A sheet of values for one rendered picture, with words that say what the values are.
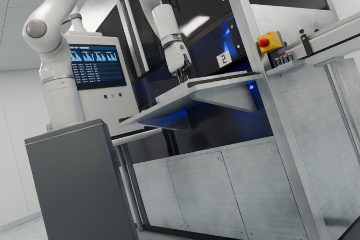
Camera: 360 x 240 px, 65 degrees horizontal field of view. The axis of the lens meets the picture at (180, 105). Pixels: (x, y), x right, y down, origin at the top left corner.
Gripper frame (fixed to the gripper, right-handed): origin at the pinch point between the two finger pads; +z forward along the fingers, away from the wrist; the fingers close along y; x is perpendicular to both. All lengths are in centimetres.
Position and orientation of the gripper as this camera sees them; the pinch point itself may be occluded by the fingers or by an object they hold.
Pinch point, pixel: (184, 81)
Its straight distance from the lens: 113.2
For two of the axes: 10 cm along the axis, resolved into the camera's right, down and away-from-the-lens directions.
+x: -7.7, 1.7, -6.2
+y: -5.7, 2.5, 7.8
